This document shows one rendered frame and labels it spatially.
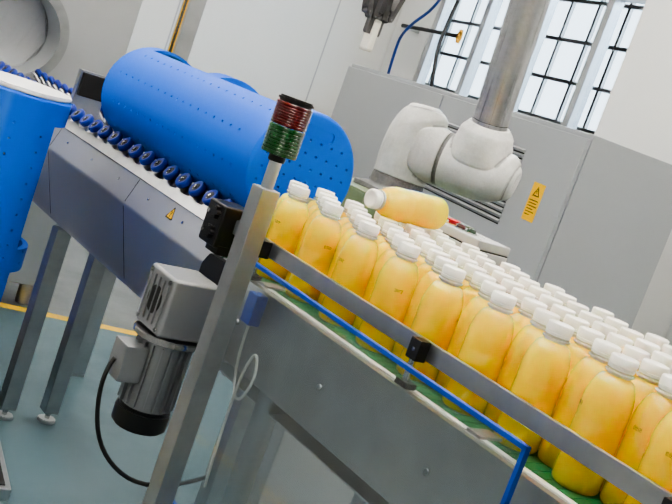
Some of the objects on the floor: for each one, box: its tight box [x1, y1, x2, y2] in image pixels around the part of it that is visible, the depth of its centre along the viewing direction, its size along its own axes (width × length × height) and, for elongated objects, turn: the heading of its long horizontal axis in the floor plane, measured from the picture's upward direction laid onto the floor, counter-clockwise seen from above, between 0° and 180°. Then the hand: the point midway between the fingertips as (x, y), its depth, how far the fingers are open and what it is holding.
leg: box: [37, 253, 106, 425], centre depth 328 cm, size 6×6×63 cm
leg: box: [0, 225, 71, 421], centre depth 319 cm, size 6×6×63 cm
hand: (370, 35), depth 227 cm, fingers closed
